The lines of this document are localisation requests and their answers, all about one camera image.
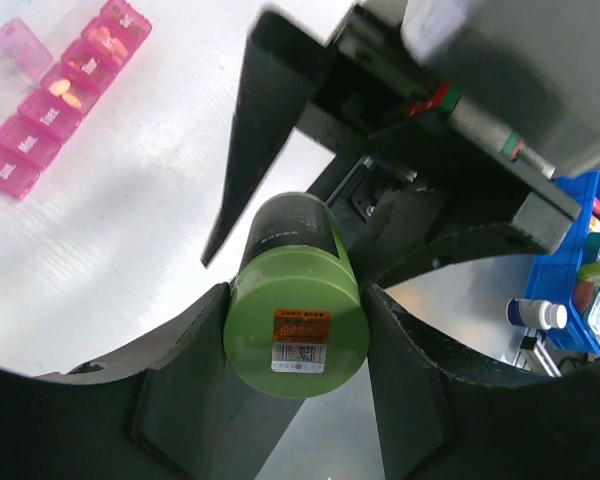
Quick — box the green pill bottle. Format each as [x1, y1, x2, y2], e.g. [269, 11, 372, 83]
[223, 192, 370, 399]

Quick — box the pink weekly pill organizer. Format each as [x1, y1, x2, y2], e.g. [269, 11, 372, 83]
[0, 1, 153, 200]

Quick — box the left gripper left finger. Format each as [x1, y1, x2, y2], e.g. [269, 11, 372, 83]
[0, 283, 229, 479]

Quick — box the white bottle blue cap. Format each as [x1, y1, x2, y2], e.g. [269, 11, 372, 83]
[506, 298, 568, 330]

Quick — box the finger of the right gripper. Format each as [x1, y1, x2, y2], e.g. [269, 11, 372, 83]
[201, 10, 335, 266]

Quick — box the blue plastic storage bin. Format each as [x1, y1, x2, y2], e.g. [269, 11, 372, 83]
[524, 171, 600, 357]

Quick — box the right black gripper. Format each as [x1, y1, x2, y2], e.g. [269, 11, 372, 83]
[299, 19, 581, 288]

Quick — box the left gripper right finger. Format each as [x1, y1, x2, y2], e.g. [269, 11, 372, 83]
[362, 286, 600, 479]

